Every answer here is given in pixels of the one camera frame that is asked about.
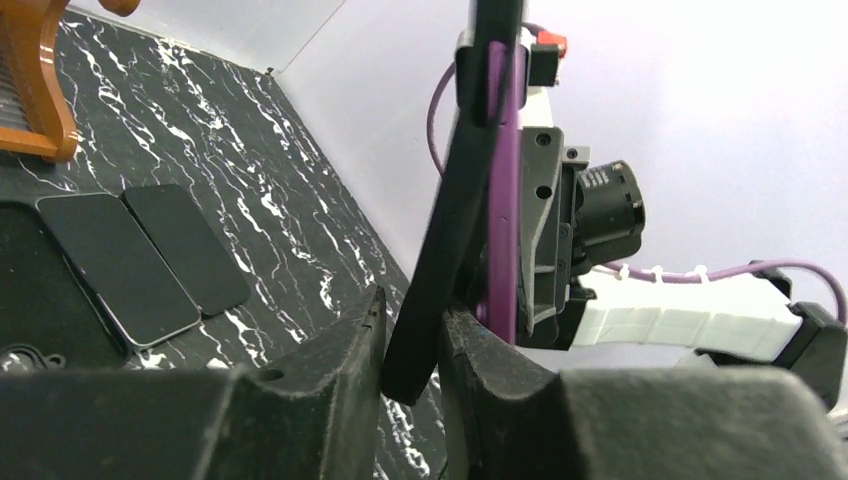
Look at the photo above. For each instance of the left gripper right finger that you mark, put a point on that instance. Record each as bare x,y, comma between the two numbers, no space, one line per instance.
506,417

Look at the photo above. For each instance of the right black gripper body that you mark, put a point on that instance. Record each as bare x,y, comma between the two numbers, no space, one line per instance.
547,223

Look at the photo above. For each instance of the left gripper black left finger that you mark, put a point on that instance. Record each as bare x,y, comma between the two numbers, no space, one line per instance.
312,414

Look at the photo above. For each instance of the blue phone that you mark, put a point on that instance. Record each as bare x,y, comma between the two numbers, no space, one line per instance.
189,246

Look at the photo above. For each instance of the purple phone black case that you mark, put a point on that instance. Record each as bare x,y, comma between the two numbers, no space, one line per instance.
503,192

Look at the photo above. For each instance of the black smartphone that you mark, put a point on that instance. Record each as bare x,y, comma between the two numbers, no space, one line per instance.
140,294

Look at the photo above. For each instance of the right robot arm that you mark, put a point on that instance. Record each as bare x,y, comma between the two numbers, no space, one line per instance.
577,221

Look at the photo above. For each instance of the orange wooden shelf rack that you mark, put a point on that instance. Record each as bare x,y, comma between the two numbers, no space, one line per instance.
35,117

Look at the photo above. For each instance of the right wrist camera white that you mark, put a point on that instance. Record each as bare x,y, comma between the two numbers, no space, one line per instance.
546,51

